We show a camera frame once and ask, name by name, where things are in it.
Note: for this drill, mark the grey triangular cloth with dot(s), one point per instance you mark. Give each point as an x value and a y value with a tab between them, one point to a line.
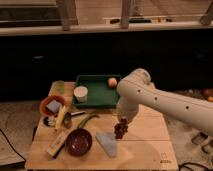
108	142

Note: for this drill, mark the white paper cup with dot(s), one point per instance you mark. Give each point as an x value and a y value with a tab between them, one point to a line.
81	93

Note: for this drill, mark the orange fruit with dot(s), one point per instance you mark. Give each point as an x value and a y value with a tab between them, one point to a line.
112	82

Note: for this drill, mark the small black round dish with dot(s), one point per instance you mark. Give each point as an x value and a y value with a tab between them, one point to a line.
49	121

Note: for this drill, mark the orange bowl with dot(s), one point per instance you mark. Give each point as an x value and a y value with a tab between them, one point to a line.
42	108

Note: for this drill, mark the blue sponge block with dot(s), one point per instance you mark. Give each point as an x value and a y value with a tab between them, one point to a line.
53	106

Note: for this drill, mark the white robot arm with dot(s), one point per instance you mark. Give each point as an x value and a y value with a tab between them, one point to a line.
136	89

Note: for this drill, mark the dark red grape bunch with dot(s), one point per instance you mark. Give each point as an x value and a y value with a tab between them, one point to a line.
121	128

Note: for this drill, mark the purple bowl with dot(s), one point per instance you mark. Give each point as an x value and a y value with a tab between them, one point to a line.
78	142

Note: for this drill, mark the green glass cup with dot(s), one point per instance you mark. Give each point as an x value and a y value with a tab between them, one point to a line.
59	86

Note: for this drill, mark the wooden table board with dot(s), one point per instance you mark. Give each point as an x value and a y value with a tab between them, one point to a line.
146	147

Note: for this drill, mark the green cucumber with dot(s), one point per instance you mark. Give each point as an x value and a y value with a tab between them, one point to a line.
85	120

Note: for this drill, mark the green plastic tray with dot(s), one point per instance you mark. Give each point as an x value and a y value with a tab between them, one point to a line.
100	95

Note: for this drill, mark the metal measuring scoop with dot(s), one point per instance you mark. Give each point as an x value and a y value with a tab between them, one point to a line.
69	116

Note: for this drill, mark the yellow banana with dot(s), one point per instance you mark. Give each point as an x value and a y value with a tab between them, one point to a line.
62	112

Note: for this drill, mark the wooden block brush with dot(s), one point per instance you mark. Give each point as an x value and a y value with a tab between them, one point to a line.
55	145

